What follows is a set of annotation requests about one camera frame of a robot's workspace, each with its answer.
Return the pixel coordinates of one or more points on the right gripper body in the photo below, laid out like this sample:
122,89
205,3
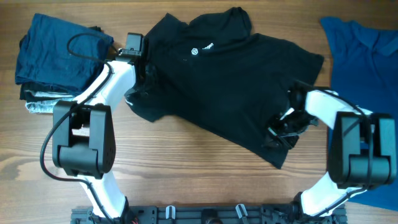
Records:
284,130

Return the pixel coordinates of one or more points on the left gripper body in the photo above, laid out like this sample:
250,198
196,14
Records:
148,81

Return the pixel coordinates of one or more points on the black polo shirt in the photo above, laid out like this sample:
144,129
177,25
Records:
219,75

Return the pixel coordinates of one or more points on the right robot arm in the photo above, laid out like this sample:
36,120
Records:
362,154

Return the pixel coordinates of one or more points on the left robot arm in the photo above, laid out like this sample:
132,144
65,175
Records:
83,140

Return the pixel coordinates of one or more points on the folded navy blue shirt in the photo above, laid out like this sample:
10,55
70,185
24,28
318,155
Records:
46,53

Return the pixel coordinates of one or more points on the folded light grey garment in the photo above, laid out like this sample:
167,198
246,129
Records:
43,102

